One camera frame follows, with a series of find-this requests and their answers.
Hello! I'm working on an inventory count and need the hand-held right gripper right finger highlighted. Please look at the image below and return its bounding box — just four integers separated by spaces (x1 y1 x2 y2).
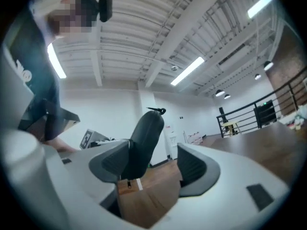
153 142 290 230

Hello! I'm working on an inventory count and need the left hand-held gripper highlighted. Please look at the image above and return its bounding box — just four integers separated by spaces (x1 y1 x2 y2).
80 129 116 150

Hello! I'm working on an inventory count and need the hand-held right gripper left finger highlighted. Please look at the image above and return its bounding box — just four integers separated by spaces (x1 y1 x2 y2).
44 139 132 205

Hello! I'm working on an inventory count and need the dark grey pouch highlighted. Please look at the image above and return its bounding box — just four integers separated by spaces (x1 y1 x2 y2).
119 106 166 188

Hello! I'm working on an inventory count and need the person's left forearm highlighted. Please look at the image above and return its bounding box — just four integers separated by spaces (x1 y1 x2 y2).
44 137 76 153

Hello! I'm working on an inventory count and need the small round wooden table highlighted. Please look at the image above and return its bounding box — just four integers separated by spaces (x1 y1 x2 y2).
222 121 242 137

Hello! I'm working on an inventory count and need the black metal railing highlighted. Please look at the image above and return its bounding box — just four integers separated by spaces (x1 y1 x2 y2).
216 67 307 138

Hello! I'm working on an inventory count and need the long ceiling light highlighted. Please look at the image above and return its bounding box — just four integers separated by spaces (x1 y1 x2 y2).
47 43 67 79
170 56 205 86
247 0 275 19

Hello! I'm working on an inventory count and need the black cabinet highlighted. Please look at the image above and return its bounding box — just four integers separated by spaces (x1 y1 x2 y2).
253 99 274 128

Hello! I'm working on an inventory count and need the person in dark apron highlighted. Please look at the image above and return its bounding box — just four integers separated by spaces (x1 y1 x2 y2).
14 6 60 141

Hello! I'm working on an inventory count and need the person's head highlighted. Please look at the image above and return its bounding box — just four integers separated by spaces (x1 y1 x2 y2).
47 0 100 39

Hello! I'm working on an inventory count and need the black head camera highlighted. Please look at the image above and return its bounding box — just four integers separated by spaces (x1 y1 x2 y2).
98 0 113 23

